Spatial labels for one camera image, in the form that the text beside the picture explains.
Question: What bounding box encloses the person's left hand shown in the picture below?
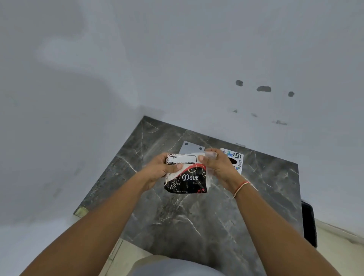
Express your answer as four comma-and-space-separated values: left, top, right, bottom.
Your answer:
140, 153, 183, 192

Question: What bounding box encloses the red and white wrist thread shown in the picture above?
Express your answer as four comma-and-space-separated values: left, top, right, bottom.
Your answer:
233, 182, 250, 199

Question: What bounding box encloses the grey plastic plate with holes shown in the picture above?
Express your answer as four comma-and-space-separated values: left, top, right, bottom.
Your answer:
180, 141, 205, 154

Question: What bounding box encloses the white printed card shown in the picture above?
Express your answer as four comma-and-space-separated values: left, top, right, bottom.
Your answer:
220, 147, 244, 175

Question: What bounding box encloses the person's right hand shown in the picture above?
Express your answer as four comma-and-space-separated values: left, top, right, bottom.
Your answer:
198, 148, 244, 192

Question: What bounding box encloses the person's right forearm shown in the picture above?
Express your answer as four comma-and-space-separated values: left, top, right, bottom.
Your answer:
225, 182, 342, 276

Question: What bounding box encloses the black and white tissue packet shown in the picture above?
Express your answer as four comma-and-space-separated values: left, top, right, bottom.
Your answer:
164, 151, 218, 194

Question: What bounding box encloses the black chair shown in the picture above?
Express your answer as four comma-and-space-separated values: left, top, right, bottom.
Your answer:
301, 200, 318, 248

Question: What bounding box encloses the person's left forearm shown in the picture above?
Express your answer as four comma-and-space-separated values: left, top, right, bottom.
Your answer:
20, 173, 150, 276

